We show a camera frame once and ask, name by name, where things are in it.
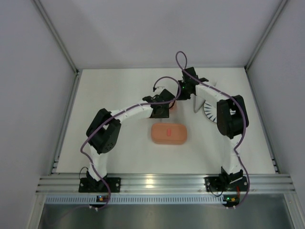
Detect pink box lid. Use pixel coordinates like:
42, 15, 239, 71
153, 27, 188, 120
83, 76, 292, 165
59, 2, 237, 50
151, 123, 187, 139
169, 101, 177, 113

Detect metal tongs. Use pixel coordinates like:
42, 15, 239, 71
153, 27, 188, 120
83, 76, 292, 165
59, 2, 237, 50
193, 80, 219, 113

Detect pink lunch box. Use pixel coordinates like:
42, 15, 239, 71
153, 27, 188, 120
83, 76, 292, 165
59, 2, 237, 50
152, 138, 187, 145

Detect striped round plate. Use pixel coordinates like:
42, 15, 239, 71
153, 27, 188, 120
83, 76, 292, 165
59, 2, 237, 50
202, 101, 217, 124

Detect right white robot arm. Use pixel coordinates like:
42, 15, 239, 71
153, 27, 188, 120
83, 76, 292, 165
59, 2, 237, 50
178, 67, 249, 183

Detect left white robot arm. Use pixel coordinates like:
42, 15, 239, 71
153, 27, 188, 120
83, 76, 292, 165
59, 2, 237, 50
81, 89, 181, 191

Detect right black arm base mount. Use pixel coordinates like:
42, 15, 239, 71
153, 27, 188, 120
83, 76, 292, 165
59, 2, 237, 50
204, 176, 249, 193

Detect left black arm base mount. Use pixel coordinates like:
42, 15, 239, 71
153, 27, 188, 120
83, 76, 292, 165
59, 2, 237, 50
78, 177, 121, 193

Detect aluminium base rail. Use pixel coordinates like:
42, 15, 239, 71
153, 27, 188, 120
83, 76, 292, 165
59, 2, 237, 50
36, 174, 295, 195

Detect left aluminium frame post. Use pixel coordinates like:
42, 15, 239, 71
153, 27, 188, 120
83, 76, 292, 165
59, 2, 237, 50
32, 0, 80, 75

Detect grey slotted cable duct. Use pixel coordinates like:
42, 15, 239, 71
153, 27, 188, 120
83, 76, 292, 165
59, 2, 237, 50
45, 194, 225, 205

